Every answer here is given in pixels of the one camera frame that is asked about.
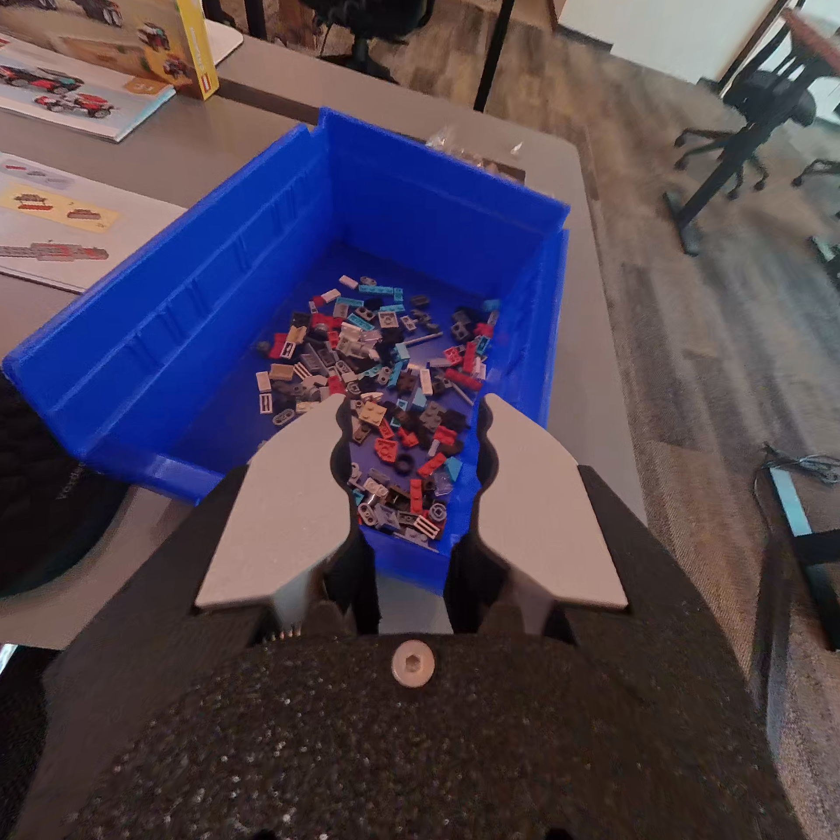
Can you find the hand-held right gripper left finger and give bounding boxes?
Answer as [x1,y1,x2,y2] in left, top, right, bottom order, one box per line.
[195,394,383,641]

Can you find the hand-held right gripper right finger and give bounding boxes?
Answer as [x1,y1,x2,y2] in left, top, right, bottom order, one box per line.
[443,394,630,637]

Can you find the pile of small toy bricks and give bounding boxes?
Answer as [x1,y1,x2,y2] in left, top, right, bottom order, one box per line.
[252,274,503,546]

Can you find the blue plastic bin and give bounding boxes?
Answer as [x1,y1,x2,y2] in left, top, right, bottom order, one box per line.
[2,107,571,597]

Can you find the clear plastic bags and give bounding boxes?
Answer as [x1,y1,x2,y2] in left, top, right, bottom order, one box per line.
[423,125,526,181]

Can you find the yellow toy set box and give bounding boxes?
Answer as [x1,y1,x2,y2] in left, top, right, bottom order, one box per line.
[0,0,220,101]

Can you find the black mesh pad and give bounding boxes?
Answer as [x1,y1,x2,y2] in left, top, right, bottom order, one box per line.
[0,374,132,598]

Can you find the open instruction booklet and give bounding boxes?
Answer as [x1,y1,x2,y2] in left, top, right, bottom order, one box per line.
[0,152,188,294]

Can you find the black office chair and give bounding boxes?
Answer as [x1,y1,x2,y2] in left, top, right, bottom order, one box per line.
[672,66,818,201]

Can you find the black table leg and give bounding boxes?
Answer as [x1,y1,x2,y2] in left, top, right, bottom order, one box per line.
[472,0,518,114]

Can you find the closed instruction booklet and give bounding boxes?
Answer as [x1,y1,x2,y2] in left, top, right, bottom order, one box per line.
[0,33,177,144]

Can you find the dark swivel chair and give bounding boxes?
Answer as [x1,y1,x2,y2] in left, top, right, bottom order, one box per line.
[305,0,435,85]

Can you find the black desk frame leg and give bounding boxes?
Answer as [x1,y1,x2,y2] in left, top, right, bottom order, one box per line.
[663,26,805,257]

